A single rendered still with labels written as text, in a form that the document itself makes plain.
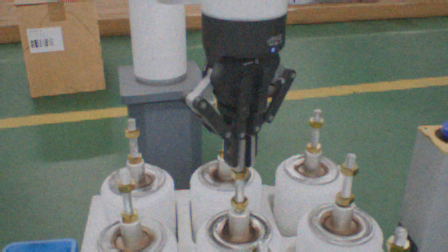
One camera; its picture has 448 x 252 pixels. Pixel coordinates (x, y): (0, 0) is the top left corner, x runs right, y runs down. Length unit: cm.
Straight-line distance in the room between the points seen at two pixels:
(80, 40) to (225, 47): 118
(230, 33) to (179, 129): 43
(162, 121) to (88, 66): 81
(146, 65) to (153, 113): 8
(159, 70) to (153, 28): 7
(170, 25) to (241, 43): 38
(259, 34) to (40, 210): 75
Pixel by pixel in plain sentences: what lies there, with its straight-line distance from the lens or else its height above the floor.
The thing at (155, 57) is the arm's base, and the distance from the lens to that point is 76.
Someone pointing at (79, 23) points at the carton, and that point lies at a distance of 153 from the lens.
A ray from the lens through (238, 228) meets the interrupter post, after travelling 51.
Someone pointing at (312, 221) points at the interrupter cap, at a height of 25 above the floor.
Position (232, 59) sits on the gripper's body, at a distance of 40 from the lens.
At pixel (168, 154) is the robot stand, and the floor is 18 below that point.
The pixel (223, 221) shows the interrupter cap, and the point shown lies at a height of 25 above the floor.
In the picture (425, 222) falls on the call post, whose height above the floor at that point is 21.
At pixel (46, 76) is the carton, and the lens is 158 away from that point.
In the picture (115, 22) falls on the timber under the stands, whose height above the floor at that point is 6.
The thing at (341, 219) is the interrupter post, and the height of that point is 27.
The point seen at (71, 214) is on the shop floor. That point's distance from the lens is 101.
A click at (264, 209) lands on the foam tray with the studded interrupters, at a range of 68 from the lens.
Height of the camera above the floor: 59
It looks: 27 degrees down
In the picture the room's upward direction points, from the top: straight up
